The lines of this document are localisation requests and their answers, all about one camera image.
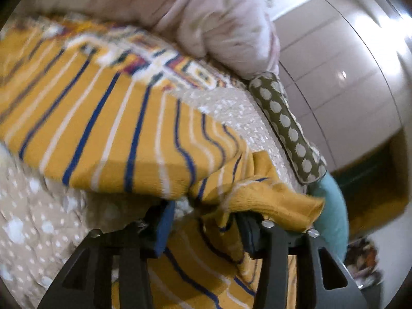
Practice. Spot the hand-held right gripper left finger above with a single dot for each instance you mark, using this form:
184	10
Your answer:
165	228

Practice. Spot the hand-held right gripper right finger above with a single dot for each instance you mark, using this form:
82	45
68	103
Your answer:
249	236

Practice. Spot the teal ribbed pillow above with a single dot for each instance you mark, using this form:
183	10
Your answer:
331	219

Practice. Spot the colourful patterned cloth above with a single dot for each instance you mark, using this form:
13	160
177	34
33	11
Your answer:
365	260

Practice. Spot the olive patterned bolster pillow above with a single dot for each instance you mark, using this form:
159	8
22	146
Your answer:
286	122

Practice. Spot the brown wooden nightstand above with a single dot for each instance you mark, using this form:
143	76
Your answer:
376	196

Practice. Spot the beige quilted bedspread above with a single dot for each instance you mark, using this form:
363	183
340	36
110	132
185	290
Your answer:
32	231

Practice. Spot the padded panel headboard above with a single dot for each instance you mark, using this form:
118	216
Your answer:
347	70

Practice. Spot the pink floral duvet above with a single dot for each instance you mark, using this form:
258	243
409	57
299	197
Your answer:
199	13

